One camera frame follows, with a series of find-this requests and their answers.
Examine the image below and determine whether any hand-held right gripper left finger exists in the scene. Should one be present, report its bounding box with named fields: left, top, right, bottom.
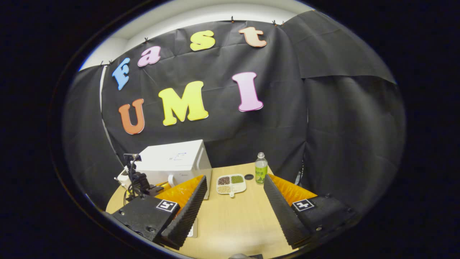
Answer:
left=108, top=175, right=208, bottom=251

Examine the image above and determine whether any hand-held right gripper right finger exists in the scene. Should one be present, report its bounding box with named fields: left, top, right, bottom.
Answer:
left=263, top=174, right=360, bottom=250

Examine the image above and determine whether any white microwave oven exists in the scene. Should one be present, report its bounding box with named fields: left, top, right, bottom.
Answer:
left=135, top=140, right=212, bottom=200

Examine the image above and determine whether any white toaster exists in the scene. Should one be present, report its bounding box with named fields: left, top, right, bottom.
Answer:
left=114, top=166, right=134, bottom=189

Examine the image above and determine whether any green label drink bottle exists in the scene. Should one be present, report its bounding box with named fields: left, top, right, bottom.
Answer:
left=255, top=152, right=268, bottom=185

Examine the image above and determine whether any white sectioned grain dish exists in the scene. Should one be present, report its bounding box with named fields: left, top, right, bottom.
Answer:
left=216, top=174, right=247, bottom=198

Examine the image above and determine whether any black backdrop cloth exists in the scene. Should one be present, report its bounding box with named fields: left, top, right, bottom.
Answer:
left=61, top=10, right=406, bottom=213

